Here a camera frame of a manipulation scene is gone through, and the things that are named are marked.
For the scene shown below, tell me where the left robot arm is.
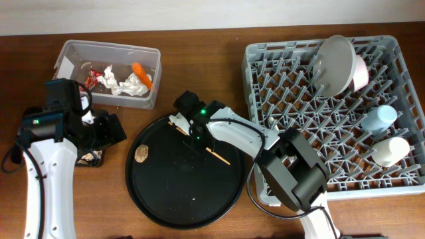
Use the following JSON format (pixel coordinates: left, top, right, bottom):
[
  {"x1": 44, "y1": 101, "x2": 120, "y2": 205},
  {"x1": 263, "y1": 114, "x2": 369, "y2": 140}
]
[{"x1": 14, "y1": 78, "x2": 127, "y2": 238}]

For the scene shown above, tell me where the orange carrot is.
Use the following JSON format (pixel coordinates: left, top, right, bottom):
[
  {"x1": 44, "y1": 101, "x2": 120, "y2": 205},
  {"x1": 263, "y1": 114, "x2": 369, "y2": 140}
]
[{"x1": 131, "y1": 62, "x2": 153, "y2": 90}]

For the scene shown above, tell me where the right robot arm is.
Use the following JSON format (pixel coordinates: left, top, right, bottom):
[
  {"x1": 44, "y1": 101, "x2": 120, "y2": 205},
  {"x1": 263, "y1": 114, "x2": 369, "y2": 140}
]
[{"x1": 169, "y1": 91, "x2": 341, "y2": 238}]

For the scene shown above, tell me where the wooden chopstick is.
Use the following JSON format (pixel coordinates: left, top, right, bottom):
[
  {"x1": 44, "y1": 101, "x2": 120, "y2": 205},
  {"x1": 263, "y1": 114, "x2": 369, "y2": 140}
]
[{"x1": 168, "y1": 121, "x2": 231, "y2": 165}]

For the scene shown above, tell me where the white paper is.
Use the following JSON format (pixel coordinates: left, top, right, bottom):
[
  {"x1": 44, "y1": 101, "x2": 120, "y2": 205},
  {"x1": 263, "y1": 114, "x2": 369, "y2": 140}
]
[{"x1": 96, "y1": 65, "x2": 149, "y2": 96}]

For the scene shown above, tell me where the white cup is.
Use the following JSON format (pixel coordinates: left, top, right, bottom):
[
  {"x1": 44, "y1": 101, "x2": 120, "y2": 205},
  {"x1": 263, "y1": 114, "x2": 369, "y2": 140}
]
[{"x1": 372, "y1": 137, "x2": 410, "y2": 167}]

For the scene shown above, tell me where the red foil snack wrapper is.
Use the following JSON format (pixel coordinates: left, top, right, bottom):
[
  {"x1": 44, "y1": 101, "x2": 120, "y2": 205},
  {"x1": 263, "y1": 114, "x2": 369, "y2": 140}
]
[{"x1": 84, "y1": 69, "x2": 103, "y2": 90}]

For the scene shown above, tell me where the grey dishwasher rack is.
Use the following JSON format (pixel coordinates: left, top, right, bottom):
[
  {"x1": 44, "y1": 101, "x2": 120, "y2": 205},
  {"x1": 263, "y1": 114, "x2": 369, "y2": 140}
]
[{"x1": 242, "y1": 35, "x2": 424, "y2": 200}]

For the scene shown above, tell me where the black rectangular tray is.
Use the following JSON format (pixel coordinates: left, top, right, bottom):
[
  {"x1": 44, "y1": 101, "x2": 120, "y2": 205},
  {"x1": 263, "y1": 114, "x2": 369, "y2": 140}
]
[{"x1": 75, "y1": 149, "x2": 106, "y2": 167}]

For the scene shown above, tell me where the clear plastic bin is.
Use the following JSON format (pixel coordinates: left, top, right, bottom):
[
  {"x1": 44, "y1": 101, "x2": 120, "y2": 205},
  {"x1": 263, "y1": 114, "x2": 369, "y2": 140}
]
[{"x1": 53, "y1": 40, "x2": 162, "y2": 110}]

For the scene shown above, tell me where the pink bowl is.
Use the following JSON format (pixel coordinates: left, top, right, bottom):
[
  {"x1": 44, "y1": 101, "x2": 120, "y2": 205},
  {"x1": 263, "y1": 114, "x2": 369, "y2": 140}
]
[{"x1": 352, "y1": 55, "x2": 369, "y2": 91}]

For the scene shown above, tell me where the brown round cookie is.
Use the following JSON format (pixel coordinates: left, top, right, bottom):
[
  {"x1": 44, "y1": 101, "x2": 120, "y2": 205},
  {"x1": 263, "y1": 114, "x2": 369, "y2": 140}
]
[{"x1": 134, "y1": 144, "x2": 149, "y2": 163}]

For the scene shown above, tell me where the round black tray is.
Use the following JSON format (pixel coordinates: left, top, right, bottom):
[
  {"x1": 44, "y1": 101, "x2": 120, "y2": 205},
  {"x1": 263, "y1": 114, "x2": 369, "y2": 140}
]
[{"x1": 125, "y1": 116, "x2": 246, "y2": 229}]

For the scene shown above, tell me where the white plastic fork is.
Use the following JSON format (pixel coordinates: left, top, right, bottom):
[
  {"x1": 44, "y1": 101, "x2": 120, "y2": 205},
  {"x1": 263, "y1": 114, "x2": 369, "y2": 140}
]
[{"x1": 169, "y1": 113, "x2": 190, "y2": 135}]

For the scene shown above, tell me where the light blue cup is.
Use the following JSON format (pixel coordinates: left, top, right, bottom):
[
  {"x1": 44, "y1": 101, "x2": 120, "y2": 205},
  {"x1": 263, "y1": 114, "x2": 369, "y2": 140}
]
[{"x1": 361, "y1": 105, "x2": 397, "y2": 135}]

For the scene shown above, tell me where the grey plate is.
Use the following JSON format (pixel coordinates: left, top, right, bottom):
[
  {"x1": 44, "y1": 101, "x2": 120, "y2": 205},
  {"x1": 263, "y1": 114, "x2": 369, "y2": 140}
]
[{"x1": 313, "y1": 35, "x2": 356, "y2": 97}]

